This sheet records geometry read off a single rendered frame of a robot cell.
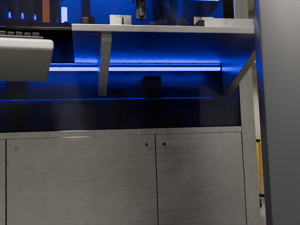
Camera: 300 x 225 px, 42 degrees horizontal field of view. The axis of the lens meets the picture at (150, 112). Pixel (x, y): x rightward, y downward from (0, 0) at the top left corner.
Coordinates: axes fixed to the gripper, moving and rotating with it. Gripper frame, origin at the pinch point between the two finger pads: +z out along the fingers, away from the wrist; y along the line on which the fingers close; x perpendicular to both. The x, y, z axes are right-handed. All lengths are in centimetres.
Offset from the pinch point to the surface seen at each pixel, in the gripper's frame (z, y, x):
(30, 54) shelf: 21.0, 28.3, -33.7
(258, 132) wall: 33, -645, 359
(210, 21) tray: 8.2, 18.8, 18.3
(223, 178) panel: 60, -17, 34
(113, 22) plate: -2.6, -18.7, -7.6
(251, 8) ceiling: -235, -635, 353
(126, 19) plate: -3.9, -18.7, -2.5
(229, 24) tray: 9.2, 18.9, 24.2
